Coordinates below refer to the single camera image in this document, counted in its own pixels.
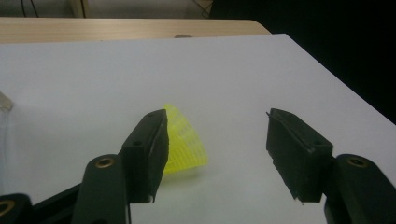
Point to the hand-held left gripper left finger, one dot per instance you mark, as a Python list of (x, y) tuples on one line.
[(146, 155)]

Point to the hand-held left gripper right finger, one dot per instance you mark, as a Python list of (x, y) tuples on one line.
[(299, 155)]

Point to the yellow shuttlecock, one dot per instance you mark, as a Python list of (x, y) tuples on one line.
[(186, 146)]

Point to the clear plastic bag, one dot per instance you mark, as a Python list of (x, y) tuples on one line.
[(4, 102)]

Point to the white table cover board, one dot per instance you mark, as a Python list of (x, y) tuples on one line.
[(93, 77)]

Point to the wooden table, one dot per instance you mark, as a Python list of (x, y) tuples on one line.
[(93, 29)]

